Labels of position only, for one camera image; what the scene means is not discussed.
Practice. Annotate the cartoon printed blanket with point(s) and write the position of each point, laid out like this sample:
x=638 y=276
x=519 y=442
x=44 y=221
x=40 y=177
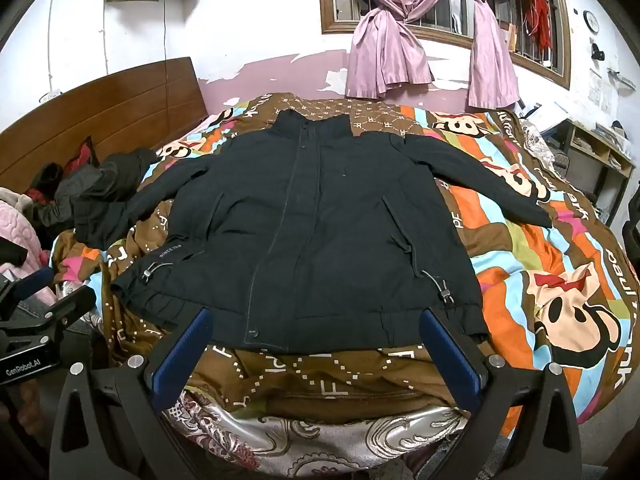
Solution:
x=550 y=260

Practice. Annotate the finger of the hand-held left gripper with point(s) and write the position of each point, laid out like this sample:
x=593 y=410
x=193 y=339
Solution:
x=72 y=305
x=32 y=284

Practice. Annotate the pink quilted cloth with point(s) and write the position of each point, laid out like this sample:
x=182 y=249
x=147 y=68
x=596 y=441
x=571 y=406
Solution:
x=20 y=220

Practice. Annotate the pink curtain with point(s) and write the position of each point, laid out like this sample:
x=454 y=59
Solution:
x=390 y=45
x=492 y=60

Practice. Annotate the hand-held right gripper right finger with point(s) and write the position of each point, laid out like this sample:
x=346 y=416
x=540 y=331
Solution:
x=451 y=357

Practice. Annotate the white wall socket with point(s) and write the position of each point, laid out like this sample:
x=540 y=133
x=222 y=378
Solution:
x=51 y=95

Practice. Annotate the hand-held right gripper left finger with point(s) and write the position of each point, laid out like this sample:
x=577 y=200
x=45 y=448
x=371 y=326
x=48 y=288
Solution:
x=179 y=357

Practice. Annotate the dark object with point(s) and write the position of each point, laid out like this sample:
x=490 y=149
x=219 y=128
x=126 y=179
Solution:
x=632 y=232

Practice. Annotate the silver floral bed sheet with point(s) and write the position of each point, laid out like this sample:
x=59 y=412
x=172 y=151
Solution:
x=310 y=435

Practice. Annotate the red hanging clothing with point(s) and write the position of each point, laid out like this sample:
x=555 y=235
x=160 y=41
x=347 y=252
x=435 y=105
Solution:
x=540 y=20

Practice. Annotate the wooden headboard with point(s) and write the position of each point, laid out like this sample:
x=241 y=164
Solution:
x=125 y=110

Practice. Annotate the pile of dark clothes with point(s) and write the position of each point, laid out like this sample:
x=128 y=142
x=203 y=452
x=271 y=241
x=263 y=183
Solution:
x=100 y=185

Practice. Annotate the wooden window frame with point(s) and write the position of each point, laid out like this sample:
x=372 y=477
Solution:
x=332 y=15

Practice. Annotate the black jacket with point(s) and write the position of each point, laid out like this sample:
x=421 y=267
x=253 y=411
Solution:
x=300 y=235

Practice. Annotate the wall clock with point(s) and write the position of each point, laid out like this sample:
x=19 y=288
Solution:
x=591 y=21

